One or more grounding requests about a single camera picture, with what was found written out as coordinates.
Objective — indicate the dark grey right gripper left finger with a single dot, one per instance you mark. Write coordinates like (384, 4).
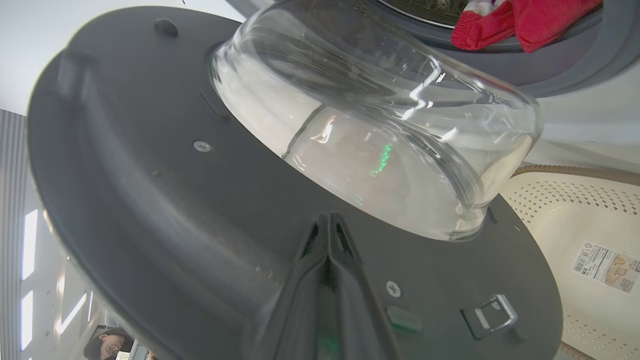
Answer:
(300, 310)

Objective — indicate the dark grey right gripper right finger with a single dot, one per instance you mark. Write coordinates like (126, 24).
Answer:
(355, 310)

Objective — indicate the dark grey glass washer door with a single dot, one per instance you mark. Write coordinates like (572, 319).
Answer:
(165, 215)

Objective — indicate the red garment with white stripe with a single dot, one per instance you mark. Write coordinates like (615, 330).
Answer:
(482, 30)

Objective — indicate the red jersey with number print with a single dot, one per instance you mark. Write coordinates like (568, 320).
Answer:
(550, 20)

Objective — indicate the cream perforated laundry basket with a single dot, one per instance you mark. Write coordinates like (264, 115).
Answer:
(560, 220)

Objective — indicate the white front-load washing machine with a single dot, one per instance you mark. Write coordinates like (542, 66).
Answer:
(590, 115)

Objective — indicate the person with glasses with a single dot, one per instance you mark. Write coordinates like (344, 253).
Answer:
(107, 344)

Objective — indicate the paper label sticker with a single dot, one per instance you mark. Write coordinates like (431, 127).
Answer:
(607, 267)

